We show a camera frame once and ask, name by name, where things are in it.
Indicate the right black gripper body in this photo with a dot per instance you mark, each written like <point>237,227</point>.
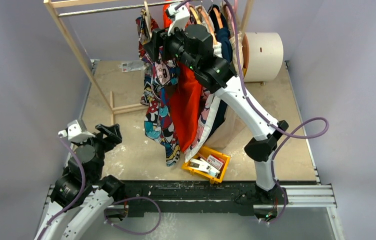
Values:
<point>158,42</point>

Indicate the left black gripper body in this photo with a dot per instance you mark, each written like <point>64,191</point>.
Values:
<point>104,144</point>

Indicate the colourful comic print shorts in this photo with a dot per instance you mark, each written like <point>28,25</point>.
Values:
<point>158,123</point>

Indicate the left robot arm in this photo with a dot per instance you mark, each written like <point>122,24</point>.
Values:
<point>81,193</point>

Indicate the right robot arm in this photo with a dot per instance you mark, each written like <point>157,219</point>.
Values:
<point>192,47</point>

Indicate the navy blue shorts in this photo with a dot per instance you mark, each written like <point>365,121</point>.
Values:
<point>222,37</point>

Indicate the orange wooden hanger navy shorts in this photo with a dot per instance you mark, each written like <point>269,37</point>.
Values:
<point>218,17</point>

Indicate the white shorts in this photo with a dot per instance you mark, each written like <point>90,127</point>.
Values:
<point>208,127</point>

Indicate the pink patterned shorts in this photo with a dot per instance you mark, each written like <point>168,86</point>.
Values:
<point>206,101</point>

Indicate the pink hanger under beige shorts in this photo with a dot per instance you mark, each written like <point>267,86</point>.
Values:
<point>232,17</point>

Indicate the beige shorts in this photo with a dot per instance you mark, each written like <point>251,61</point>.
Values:
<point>232,124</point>

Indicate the white paper card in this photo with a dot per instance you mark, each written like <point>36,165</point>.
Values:
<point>130,66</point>

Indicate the yellow plastic bin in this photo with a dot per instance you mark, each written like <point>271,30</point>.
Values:
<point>205,152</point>

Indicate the white cylindrical drum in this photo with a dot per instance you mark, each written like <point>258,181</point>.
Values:
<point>265,56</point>

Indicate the white items in bin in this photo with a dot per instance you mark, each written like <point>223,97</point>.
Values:
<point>211,165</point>

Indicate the wooden clothes rack frame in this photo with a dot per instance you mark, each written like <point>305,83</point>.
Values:
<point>52,7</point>

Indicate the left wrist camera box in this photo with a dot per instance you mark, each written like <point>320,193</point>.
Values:
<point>76,132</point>

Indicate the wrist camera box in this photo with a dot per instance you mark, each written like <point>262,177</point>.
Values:
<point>179,14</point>
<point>76,132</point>

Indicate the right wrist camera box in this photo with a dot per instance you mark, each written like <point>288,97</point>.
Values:
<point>179,14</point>

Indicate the metal hanging rail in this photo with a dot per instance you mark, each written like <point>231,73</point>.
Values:
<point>116,8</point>

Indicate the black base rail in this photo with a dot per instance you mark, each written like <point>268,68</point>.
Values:
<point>235,197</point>

